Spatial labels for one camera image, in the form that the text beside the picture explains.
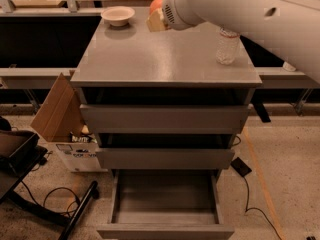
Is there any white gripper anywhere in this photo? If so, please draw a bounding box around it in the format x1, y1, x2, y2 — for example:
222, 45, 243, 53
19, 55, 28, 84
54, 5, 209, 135
146, 0, 208, 33

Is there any orange fruit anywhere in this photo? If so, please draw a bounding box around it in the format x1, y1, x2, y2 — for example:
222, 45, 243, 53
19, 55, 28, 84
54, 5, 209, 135
149, 0, 163, 14

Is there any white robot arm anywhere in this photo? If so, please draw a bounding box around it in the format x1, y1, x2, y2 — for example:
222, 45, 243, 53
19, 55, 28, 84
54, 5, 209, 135
146, 0, 320, 82

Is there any grey drawer cabinet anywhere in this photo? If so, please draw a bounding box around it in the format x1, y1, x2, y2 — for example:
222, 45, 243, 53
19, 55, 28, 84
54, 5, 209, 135
70, 6, 263, 240

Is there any grey top drawer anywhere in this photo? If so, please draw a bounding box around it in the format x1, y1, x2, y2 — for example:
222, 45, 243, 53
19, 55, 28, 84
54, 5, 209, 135
80, 105, 249, 134

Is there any grey drawer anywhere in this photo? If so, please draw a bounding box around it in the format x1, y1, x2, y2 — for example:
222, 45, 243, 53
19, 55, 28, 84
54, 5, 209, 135
80, 105, 249, 134
96, 148, 234, 170
97, 170, 234, 240

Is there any grey middle drawer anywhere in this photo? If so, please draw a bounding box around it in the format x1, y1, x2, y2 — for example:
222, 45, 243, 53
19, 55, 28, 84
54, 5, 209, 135
96, 148, 234, 170

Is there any grey bottom drawer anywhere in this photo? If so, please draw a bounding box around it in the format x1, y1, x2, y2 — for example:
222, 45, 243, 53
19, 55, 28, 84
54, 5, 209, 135
97, 170, 234, 240

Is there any cream ceramic bowl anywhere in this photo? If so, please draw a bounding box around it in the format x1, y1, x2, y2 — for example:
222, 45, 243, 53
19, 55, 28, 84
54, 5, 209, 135
101, 6, 135, 27

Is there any clear plastic water bottle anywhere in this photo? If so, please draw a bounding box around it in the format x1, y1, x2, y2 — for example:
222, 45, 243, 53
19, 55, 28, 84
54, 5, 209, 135
216, 28, 240, 65

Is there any open cardboard box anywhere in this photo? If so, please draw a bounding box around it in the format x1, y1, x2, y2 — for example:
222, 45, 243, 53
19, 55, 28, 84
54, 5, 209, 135
31, 74, 106, 173

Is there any black power adapter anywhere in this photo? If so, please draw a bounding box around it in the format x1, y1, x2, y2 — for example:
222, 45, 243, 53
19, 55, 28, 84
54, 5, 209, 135
231, 157, 252, 177

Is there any black floor cable left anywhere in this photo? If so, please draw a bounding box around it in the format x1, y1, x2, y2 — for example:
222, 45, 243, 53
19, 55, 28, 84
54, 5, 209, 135
20, 180, 82, 218

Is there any black floor cable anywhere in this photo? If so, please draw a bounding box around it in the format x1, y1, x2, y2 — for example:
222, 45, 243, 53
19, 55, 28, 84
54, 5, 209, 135
242, 175, 284, 240
20, 180, 82, 218

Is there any black floor cable right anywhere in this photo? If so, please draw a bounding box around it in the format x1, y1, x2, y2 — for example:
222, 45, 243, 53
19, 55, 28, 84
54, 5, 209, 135
242, 175, 284, 240

